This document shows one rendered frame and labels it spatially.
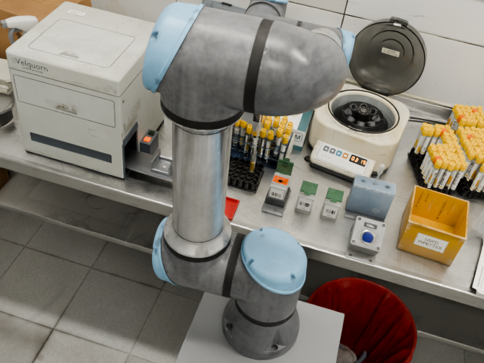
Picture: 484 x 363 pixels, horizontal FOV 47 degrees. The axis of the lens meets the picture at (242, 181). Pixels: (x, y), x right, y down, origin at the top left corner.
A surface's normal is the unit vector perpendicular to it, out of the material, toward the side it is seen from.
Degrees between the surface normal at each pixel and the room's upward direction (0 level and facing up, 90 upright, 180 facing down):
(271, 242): 7
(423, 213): 90
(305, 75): 64
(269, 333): 72
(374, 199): 90
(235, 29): 18
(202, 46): 48
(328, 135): 90
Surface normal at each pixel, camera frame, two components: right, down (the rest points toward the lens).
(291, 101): 0.31, 0.74
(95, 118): -0.28, 0.64
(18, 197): 0.11, -0.72
